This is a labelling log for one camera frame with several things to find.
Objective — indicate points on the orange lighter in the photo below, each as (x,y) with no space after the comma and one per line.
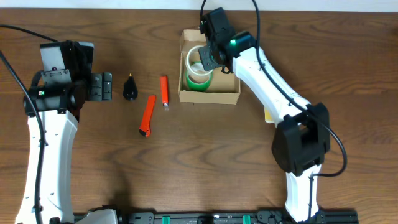
(164,90)

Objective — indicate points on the open cardboard box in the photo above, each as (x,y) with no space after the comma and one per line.
(224,88)

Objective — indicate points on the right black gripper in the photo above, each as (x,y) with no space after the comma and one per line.
(209,58)

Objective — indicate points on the white tape roll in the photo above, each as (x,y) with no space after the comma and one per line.
(195,68)

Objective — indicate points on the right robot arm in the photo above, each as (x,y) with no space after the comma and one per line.
(300,143)

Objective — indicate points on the black cone glue bottle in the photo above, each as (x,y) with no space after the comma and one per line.
(130,91)

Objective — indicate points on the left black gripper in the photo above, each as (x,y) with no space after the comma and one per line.
(101,86)

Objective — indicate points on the yellow sticky note pad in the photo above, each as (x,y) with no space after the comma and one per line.
(268,117)

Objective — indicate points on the green tape roll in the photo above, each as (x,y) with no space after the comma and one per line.
(194,86)

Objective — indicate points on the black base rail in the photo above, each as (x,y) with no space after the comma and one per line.
(261,216)

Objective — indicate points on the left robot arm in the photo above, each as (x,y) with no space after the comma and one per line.
(52,104)

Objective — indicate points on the orange utility knife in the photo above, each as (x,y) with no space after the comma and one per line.
(144,128)

